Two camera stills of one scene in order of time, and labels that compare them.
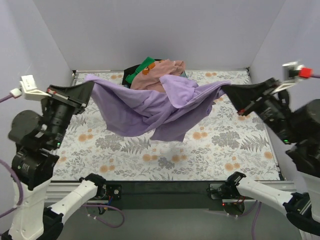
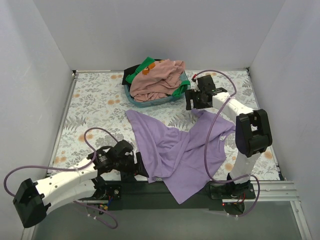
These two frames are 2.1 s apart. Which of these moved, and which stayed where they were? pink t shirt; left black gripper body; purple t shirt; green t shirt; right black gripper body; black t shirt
Moved: right black gripper body; left black gripper body; purple t shirt
Stayed: pink t shirt; green t shirt; black t shirt
